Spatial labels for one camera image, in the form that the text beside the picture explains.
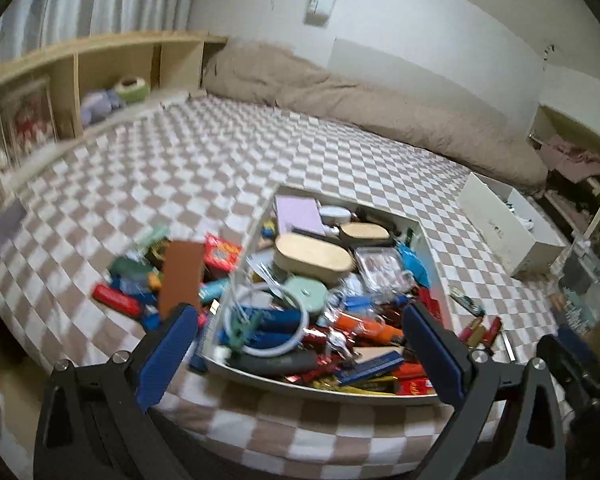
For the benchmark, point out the red tube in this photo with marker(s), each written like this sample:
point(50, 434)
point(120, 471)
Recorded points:
point(117, 300)

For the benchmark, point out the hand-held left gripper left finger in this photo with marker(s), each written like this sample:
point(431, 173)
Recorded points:
point(167, 355)

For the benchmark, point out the grey curtain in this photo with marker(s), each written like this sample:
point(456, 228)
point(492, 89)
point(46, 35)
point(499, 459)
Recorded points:
point(105, 5)

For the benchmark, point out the white cardboard box container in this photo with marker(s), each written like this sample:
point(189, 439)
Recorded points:
point(432, 260)

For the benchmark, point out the green circuit board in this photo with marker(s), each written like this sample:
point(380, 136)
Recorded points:
point(467, 302)

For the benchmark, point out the grey notebook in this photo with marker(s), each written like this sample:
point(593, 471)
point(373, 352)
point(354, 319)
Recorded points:
point(2, 232)

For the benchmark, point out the navy blue long box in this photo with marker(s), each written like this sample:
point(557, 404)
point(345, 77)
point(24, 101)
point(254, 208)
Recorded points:
point(203, 352)

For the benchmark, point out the beige comforter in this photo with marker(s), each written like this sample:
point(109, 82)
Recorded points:
point(380, 110)

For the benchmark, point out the black foam grip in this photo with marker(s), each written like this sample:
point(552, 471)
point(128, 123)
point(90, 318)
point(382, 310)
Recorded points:
point(275, 362)

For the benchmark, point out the purple sticky note pad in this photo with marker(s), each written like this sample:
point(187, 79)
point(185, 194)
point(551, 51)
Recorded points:
point(299, 214)

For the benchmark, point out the orange tube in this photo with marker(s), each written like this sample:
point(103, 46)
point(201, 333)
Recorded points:
point(365, 327)

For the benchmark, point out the dark green flat box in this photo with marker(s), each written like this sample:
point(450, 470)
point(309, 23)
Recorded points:
point(127, 266)

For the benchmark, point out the purple plush toy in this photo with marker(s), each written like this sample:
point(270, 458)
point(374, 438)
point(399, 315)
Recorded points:
point(100, 105)

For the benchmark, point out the checkered bed sheet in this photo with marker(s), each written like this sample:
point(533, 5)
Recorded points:
point(155, 170)

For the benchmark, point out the doll in clear case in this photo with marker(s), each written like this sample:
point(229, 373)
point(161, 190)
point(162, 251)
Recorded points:
point(30, 120)

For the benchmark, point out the mint green round case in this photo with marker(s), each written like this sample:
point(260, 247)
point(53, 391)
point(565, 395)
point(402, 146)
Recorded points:
point(305, 296)

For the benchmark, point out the clear plastic bin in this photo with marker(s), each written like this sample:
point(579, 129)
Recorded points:
point(587, 285)

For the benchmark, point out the teal tube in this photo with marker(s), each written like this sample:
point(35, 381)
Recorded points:
point(214, 291)

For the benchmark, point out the blue plastic packet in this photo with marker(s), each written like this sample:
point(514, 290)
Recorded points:
point(414, 262)

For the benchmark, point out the white round tape case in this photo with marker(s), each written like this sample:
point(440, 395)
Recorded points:
point(336, 215)

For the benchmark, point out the pink clothes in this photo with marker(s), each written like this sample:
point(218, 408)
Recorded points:
point(575, 155)

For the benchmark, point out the round black tin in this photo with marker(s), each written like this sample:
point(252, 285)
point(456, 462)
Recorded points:
point(156, 252)

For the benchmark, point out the large oval wooden-lid box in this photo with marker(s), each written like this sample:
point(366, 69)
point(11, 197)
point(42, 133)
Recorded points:
point(312, 255)

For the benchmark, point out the clear plastic case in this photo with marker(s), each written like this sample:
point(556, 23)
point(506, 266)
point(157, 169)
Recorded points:
point(380, 270)

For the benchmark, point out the red snack packet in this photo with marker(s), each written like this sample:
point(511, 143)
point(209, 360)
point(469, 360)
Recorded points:
point(222, 255)

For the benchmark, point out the blue tube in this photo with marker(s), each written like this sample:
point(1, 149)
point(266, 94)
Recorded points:
point(275, 321)

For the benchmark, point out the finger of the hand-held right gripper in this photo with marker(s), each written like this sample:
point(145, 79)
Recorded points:
point(577, 345)
point(560, 365)

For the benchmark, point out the wooden bedside shelf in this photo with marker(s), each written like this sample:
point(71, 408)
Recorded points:
point(105, 45)

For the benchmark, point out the mint green small box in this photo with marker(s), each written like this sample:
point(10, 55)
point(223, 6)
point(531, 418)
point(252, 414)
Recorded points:
point(152, 239)

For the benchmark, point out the pile of cosmetic tubes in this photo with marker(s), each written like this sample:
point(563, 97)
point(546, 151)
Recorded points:
point(480, 332)

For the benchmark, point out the wardrobe shelf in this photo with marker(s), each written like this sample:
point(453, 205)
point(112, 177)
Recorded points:
point(545, 120)

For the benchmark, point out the green plush toy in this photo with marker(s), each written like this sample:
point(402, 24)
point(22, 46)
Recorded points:
point(132, 90)

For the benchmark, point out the small oval wooden-lid box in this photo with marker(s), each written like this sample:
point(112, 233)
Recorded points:
point(365, 232)

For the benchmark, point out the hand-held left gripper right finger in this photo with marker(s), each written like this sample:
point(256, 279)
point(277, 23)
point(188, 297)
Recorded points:
point(432, 355)

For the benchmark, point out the white shoe box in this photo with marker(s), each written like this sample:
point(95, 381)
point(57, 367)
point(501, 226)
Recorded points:
point(500, 230)

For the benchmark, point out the brown leather case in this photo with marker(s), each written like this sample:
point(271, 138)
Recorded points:
point(180, 280)

